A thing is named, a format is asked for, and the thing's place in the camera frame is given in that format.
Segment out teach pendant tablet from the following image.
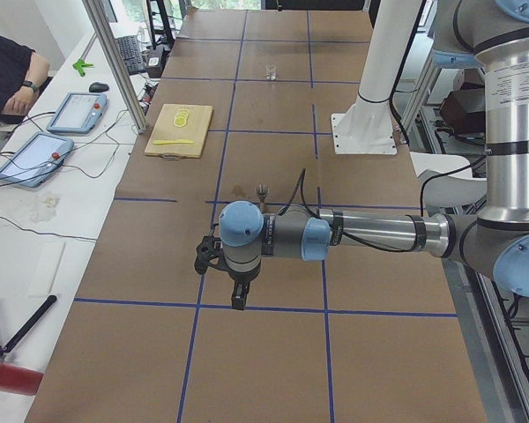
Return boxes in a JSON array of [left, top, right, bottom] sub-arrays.
[[47, 93, 108, 135], [0, 132, 74, 188]]

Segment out white chair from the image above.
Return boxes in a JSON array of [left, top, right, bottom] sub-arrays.
[[410, 152, 487, 207]]

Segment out steel measuring jigger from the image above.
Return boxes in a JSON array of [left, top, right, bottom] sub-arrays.
[[256, 184, 269, 214]]

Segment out red cylinder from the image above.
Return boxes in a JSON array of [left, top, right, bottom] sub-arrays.
[[0, 361, 43, 396]]

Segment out yellow plastic knife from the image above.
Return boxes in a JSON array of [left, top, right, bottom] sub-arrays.
[[153, 138, 194, 145]]

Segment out green plastic clamp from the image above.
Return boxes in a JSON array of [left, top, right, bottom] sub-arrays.
[[72, 58, 93, 78]]

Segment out seated person in black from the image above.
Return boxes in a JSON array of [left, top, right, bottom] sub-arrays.
[[0, 35, 52, 124]]

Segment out lemon slices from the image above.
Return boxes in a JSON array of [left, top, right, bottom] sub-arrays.
[[173, 108, 190, 128]]

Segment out clear glass shaker cup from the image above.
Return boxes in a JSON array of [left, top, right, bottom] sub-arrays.
[[265, 64, 277, 81]]

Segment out crumpled white tissue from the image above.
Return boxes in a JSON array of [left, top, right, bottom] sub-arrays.
[[27, 191, 61, 223]]

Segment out aluminium frame post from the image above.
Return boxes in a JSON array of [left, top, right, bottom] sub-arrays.
[[82, 0, 147, 134]]

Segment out wooden cutting board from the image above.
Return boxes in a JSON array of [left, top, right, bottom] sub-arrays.
[[145, 104, 213, 159]]

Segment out black rod tool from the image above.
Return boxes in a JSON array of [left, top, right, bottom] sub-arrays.
[[2, 294, 57, 354]]

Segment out black keyboard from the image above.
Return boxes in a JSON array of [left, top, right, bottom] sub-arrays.
[[115, 35, 145, 75]]

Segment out near teach pendant tablet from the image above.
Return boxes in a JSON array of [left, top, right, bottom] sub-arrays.
[[0, 132, 74, 188]]

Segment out far teach pendant tablet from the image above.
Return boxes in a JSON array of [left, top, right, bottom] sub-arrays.
[[47, 93, 108, 135]]

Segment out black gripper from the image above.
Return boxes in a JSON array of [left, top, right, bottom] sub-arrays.
[[195, 235, 250, 308]]

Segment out black computer mouse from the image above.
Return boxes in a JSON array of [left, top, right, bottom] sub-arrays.
[[88, 82, 109, 93]]

